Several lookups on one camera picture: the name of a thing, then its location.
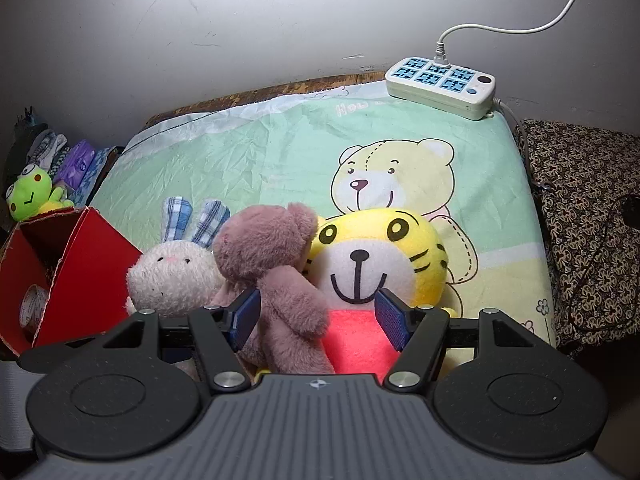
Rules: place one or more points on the tape roll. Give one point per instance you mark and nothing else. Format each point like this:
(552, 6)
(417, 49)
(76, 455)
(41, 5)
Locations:
(32, 307)

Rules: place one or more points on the brown teddy bear plush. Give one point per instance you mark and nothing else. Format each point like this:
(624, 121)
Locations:
(285, 300)

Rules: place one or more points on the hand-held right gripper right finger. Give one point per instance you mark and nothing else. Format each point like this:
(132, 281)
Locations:
(392, 322)

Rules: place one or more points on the green frog plush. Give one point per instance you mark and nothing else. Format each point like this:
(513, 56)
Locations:
(30, 192)

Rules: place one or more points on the floral patterned cloth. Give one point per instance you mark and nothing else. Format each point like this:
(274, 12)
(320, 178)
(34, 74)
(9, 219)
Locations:
(575, 170)

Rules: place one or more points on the purple packet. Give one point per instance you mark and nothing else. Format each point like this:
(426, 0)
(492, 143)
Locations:
(75, 162)

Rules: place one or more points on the white power strip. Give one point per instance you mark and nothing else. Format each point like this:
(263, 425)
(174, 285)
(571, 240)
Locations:
(440, 92)

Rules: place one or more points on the white bunny plush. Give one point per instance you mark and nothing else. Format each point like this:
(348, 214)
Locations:
(170, 275)

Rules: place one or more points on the yellow tiger plush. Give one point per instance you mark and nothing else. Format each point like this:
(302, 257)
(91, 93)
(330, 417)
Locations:
(360, 270)

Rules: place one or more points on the blue patterned towel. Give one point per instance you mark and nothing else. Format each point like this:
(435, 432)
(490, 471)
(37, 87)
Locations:
(97, 165)

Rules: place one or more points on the red cardboard box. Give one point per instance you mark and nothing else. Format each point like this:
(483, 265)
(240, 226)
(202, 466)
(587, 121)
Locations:
(95, 270)

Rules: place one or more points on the wooden bed board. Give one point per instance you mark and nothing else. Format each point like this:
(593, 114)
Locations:
(300, 85)

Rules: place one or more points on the printed bear bed sheet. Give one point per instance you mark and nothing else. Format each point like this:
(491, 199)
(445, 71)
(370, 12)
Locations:
(250, 160)

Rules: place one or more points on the pile of clothes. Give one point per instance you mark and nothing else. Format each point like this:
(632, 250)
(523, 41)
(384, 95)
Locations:
(42, 147)

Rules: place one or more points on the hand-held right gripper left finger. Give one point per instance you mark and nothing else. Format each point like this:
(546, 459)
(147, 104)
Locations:
(247, 317)

